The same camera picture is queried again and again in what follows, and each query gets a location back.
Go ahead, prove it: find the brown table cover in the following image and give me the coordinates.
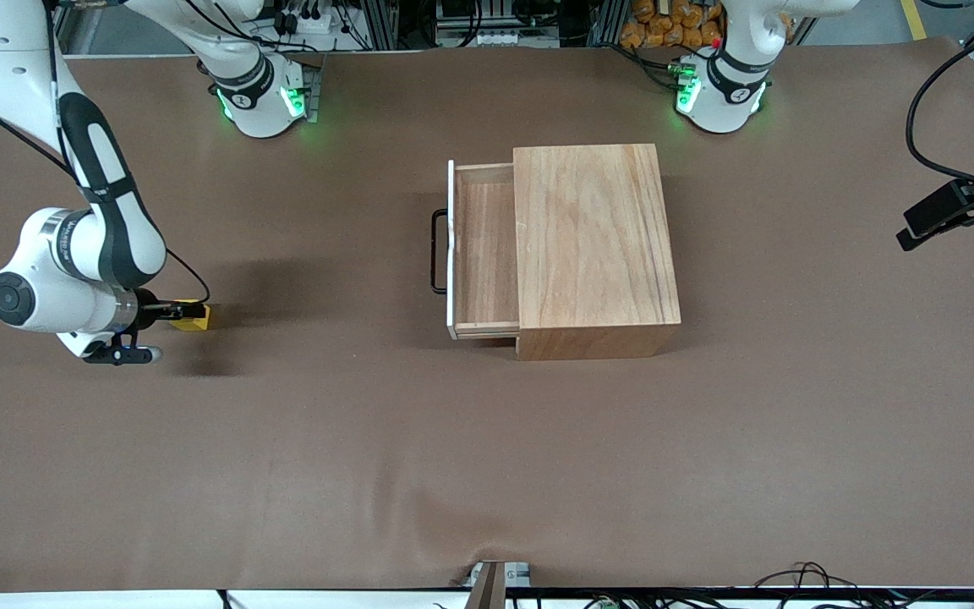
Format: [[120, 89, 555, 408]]
[[0, 36, 974, 593]]

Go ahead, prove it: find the bag of orange objects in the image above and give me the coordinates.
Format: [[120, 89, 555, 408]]
[[621, 0, 725, 50]]

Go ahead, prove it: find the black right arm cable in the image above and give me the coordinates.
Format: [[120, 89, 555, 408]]
[[0, 63, 211, 305]]

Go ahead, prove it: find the aluminium extrusion frame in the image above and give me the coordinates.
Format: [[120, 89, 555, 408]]
[[356, 0, 633, 50]]

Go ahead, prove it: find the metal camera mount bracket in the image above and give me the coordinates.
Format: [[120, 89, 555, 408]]
[[463, 560, 532, 609]]

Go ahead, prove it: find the yellow wooden cube block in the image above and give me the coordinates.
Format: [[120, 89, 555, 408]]
[[172, 299, 211, 332]]

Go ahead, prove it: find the wooden cabinet box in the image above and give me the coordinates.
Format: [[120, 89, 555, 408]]
[[512, 143, 682, 362]]

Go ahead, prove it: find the black cable bundle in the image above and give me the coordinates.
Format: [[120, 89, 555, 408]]
[[504, 561, 974, 609]]

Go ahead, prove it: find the white-fronted wooden drawer black handle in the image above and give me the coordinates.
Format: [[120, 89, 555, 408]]
[[430, 159, 523, 341]]

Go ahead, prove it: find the white power strip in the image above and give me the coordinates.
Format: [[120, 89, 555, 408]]
[[277, 0, 354, 36]]

